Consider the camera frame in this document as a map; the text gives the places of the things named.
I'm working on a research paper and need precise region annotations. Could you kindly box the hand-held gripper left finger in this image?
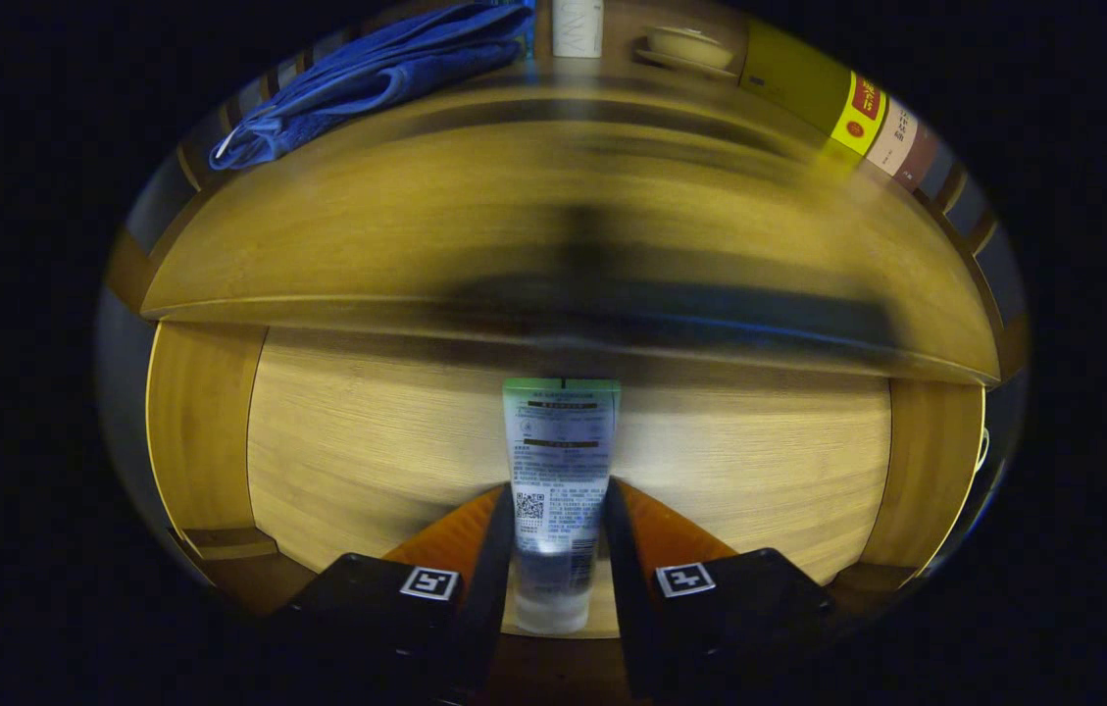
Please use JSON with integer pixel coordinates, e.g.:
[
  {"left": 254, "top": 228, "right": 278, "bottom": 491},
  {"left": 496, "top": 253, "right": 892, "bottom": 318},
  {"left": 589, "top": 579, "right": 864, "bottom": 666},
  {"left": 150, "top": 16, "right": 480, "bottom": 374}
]
[{"left": 264, "top": 480, "right": 515, "bottom": 705}]

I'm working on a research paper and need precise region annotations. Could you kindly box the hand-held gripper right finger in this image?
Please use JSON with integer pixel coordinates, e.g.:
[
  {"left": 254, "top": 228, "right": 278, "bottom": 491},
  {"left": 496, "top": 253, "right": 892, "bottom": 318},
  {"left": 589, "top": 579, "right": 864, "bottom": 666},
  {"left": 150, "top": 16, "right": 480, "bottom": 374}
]
[{"left": 604, "top": 478, "right": 838, "bottom": 702}]

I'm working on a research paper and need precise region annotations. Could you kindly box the white tube with green end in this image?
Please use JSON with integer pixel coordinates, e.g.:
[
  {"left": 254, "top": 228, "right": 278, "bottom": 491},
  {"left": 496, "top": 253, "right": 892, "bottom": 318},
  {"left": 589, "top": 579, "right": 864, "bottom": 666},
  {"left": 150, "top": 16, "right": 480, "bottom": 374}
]
[{"left": 502, "top": 378, "right": 623, "bottom": 635}]

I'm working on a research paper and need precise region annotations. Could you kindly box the wooden drawer with black knob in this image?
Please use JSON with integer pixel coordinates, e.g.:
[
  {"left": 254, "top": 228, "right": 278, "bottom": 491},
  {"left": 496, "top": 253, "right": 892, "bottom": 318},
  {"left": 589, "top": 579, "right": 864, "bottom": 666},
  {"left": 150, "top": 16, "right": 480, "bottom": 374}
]
[{"left": 143, "top": 319, "right": 990, "bottom": 687}]

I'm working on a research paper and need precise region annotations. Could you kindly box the wooden countertop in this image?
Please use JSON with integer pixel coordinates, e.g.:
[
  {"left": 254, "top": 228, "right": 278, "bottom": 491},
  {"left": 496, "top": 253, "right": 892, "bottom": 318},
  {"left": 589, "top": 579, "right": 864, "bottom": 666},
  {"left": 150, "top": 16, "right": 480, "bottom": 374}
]
[{"left": 139, "top": 83, "right": 1003, "bottom": 388}]

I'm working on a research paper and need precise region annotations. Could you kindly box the brown wooden cabinet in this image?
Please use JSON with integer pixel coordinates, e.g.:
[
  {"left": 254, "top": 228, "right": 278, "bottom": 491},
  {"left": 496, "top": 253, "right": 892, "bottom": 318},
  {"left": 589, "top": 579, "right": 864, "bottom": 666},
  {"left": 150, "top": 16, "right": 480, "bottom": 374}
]
[{"left": 102, "top": 0, "right": 1030, "bottom": 393}]

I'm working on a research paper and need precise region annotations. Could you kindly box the brown book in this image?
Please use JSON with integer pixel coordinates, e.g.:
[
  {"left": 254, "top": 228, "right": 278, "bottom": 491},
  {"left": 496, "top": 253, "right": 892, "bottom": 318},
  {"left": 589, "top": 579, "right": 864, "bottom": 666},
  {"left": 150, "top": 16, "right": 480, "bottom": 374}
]
[{"left": 891, "top": 123, "right": 951, "bottom": 192}]

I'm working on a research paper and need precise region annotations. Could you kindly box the orange and white book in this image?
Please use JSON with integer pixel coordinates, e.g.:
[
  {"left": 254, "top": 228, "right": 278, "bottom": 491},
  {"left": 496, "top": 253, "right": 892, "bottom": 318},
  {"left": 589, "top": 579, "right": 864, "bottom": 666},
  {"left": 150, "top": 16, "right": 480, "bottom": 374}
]
[{"left": 867, "top": 96, "right": 920, "bottom": 177}]

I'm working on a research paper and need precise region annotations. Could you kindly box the blue folded towel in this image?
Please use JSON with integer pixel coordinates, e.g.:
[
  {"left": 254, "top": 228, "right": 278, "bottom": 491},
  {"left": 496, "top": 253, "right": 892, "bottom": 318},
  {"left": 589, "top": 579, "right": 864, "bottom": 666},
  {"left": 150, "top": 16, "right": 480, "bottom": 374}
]
[{"left": 210, "top": 2, "right": 536, "bottom": 172}]

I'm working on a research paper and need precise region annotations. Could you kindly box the thick yellow book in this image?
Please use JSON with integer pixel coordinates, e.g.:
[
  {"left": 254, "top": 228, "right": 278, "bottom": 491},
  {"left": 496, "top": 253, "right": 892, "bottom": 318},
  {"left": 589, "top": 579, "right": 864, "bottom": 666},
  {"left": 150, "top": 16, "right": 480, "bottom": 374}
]
[{"left": 739, "top": 20, "right": 892, "bottom": 158}]

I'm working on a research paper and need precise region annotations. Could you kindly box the beige lidded teacup with saucer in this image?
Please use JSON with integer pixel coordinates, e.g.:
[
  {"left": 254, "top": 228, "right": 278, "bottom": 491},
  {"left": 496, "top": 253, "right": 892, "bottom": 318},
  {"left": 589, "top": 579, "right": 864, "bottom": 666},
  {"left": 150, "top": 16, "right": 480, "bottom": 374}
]
[{"left": 633, "top": 26, "right": 740, "bottom": 79}]

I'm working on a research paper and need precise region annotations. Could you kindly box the white pump bottle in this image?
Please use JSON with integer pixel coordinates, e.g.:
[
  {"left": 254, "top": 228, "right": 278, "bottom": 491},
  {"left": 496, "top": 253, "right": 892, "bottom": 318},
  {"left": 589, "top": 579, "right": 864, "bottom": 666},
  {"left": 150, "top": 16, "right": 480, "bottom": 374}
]
[{"left": 551, "top": 0, "right": 605, "bottom": 60}]

